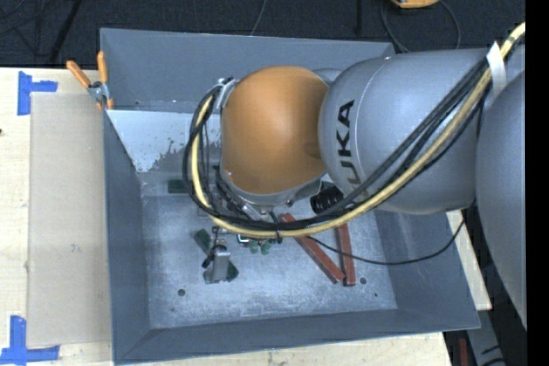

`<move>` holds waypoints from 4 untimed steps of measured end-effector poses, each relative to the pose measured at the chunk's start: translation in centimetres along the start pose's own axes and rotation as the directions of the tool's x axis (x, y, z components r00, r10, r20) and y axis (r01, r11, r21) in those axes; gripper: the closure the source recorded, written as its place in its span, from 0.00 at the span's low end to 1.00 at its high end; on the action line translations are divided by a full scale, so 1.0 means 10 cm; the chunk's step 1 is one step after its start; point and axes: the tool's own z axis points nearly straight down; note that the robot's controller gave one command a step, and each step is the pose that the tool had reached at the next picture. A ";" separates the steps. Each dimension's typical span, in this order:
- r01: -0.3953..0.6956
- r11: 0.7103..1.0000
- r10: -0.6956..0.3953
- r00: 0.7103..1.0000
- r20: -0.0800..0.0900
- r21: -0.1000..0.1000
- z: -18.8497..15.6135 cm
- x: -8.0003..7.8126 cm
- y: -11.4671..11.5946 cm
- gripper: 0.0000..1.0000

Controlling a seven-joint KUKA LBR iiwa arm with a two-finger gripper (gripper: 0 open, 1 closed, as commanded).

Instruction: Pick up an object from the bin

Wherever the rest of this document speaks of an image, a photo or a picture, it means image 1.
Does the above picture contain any pale cardboard board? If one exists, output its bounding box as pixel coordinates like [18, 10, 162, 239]
[26, 92, 113, 349]

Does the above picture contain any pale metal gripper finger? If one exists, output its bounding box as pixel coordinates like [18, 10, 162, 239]
[202, 247, 217, 285]
[214, 241, 232, 284]

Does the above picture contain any red-brown flat block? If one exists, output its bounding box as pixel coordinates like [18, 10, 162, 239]
[280, 213, 347, 285]
[335, 222, 358, 287]

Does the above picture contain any grey metal bin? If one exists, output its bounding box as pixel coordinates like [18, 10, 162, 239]
[99, 27, 482, 366]

